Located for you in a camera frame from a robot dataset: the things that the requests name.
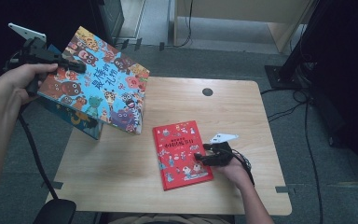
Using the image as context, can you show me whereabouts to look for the long black floor cable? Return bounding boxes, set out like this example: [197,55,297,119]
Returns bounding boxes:
[302,92,324,224]

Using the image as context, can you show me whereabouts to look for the black computer tower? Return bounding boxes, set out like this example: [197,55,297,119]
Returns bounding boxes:
[88,0,125,57]

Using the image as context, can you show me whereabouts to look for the person's left hand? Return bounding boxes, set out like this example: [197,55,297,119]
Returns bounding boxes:
[0,63,59,105]

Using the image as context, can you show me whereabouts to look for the light wooden cabinet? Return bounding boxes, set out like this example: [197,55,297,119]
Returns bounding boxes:
[172,0,316,54]

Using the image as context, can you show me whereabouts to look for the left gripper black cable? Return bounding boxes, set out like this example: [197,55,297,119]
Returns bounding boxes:
[17,105,60,200]

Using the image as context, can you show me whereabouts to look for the dark curtain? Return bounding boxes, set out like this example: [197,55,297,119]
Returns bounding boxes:
[0,0,106,150]
[287,0,358,172]

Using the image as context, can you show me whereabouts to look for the red picture book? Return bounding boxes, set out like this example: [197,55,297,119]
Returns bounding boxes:
[152,119,214,191]

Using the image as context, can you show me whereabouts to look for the dark blue monster picture book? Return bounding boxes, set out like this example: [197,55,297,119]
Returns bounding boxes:
[38,43,103,140]

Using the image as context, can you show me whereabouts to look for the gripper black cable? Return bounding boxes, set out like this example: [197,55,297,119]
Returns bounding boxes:
[17,105,60,200]
[229,148,255,188]

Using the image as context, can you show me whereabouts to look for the person's right hand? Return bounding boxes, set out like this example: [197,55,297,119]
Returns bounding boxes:
[213,157,254,189]

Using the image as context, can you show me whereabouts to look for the light blue animals picture book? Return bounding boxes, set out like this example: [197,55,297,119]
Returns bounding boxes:
[36,25,151,135]

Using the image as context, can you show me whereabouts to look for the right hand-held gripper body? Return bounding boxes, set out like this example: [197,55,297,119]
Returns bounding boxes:
[205,133,240,167]

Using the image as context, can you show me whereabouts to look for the person's beige trousers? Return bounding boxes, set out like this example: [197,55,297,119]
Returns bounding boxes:
[105,213,234,224]

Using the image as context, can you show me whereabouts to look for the black chair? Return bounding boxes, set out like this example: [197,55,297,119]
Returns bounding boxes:
[32,199,77,224]

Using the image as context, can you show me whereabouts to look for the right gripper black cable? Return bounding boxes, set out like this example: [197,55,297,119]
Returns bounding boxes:
[229,148,255,188]

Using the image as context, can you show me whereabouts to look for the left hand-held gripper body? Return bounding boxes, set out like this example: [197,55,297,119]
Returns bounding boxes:
[4,22,62,68]

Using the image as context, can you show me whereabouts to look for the black stand base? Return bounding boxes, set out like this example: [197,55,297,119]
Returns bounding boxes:
[264,60,316,91]

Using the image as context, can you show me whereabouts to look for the black hanging cable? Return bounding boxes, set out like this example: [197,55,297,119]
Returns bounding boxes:
[162,0,195,49]

